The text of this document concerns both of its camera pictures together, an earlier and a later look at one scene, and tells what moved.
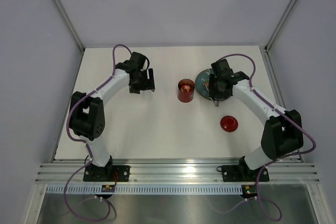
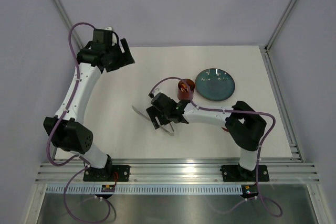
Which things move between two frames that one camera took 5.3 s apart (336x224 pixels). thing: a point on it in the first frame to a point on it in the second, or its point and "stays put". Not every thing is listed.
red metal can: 186,88 stays put
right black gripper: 212,92 to 153,112
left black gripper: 136,88 to 128,60
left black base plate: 107,173 stays put
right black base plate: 242,173 stays put
